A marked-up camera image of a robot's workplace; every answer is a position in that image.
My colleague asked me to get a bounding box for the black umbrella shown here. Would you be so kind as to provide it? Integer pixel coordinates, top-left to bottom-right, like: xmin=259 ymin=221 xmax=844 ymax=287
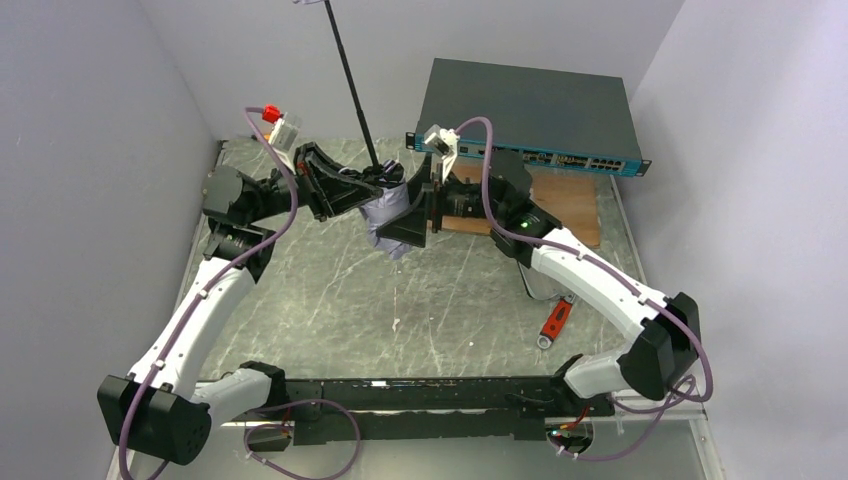
xmin=320 ymin=1 xmax=412 ymax=260

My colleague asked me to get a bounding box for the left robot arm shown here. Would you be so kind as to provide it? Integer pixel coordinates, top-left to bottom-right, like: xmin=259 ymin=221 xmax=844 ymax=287
xmin=97 ymin=143 xmax=384 ymax=467

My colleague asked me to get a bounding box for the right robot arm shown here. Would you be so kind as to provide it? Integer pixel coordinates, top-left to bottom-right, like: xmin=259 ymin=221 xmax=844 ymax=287
xmin=376 ymin=150 xmax=714 ymax=403

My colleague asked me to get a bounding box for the plywood board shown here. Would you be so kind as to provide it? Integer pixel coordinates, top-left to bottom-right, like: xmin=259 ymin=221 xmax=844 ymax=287
xmin=442 ymin=164 xmax=601 ymax=248

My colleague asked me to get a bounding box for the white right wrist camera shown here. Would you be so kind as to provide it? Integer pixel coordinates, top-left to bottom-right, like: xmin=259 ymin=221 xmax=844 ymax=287
xmin=424 ymin=124 xmax=460 ymax=182

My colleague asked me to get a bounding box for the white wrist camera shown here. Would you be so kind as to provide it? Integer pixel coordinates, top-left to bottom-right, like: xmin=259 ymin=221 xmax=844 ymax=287
xmin=424 ymin=124 xmax=460 ymax=182
xmin=261 ymin=104 xmax=302 ymax=152

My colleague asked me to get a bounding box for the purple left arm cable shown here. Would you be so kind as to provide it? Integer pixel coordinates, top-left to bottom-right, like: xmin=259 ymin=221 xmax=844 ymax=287
xmin=117 ymin=105 xmax=362 ymax=480

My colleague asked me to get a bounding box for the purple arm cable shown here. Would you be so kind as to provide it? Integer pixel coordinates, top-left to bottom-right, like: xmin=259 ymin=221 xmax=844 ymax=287
xmin=117 ymin=105 xmax=362 ymax=480
xmin=453 ymin=116 xmax=715 ymax=464

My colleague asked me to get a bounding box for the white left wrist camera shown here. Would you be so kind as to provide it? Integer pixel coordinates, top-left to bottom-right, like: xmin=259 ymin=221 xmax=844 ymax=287
xmin=261 ymin=104 xmax=302 ymax=152

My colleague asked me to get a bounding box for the grey network switch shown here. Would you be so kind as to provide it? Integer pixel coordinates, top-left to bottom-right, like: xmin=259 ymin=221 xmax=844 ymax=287
xmin=406 ymin=58 xmax=651 ymax=177

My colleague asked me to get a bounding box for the red handled adjustable wrench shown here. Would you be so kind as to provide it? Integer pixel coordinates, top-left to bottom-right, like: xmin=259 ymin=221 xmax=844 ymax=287
xmin=536 ymin=296 xmax=574 ymax=350

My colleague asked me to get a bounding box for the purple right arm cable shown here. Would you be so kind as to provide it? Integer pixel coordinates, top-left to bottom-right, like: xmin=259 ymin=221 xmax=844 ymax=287
xmin=453 ymin=116 xmax=715 ymax=464

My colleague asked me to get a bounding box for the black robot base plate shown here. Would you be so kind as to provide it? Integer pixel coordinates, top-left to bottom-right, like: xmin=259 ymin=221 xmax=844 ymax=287
xmin=238 ymin=375 xmax=615 ymax=446

